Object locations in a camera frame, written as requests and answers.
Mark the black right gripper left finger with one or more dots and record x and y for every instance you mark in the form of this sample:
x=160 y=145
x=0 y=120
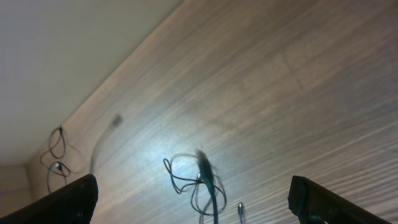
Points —
x=73 y=203

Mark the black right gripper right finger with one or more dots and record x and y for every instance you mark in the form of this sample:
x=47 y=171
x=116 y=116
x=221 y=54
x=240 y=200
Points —
x=312 y=203

